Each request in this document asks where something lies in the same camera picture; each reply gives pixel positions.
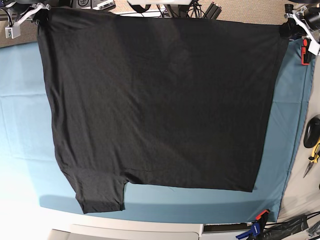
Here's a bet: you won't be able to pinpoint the black T-shirt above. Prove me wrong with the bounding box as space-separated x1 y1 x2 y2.
37 7 289 214

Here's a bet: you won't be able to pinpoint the black computer mouse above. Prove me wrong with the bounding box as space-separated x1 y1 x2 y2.
303 117 320 149

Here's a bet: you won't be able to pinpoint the orange blue clamp bottom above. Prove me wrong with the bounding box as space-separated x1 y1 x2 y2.
236 209 270 240

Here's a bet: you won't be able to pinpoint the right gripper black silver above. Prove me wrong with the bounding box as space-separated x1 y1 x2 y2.
7 0 50 23

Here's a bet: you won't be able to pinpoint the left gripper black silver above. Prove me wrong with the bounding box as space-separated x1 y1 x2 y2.
279 6 320 54

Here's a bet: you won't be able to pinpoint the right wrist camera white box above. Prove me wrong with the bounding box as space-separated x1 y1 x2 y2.
5 26 21 39

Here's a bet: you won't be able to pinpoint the orange black clamp top right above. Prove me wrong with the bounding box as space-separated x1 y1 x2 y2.
301 38 312 66

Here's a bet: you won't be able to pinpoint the blue table cloth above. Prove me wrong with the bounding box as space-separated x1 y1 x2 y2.
0 40 316 224

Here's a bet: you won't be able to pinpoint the black aluminium extrusion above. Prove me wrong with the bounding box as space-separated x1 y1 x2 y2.
202 2 222 20

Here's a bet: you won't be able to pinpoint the yellow handled pliers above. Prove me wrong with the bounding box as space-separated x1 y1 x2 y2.
303 140 320 178

